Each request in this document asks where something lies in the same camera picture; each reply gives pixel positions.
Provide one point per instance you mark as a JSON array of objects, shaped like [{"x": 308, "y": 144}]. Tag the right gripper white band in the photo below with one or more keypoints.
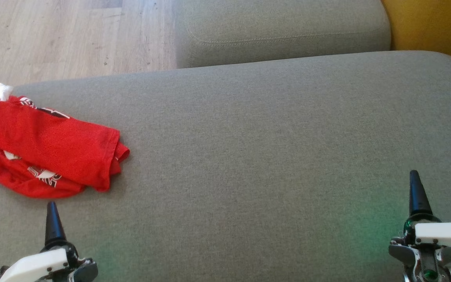
[{"x": 441, "y": 235}]

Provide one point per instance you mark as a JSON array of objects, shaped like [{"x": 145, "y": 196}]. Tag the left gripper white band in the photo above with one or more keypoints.
[{"x": 37, "y": 264}]

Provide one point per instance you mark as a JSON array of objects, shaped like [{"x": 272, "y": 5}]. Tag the red white basketball shorts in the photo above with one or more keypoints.
[{"x": 18, "y": 178}]

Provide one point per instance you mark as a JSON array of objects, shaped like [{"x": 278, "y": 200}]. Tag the red white basketball jersey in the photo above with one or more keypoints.
[{"x": 49, "y": 137}]

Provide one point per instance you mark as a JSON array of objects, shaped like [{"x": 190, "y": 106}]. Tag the grey fabric sofa seat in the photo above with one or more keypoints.
[{"x": 257, "y": 156}]

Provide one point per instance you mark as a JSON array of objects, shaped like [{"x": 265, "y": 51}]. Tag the yellow cushion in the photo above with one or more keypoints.
[{"x": 433, "y": 27}]

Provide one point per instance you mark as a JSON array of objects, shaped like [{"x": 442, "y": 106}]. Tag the grey sofa back cushion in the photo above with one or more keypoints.
[{"x": 280, "y": 27}]

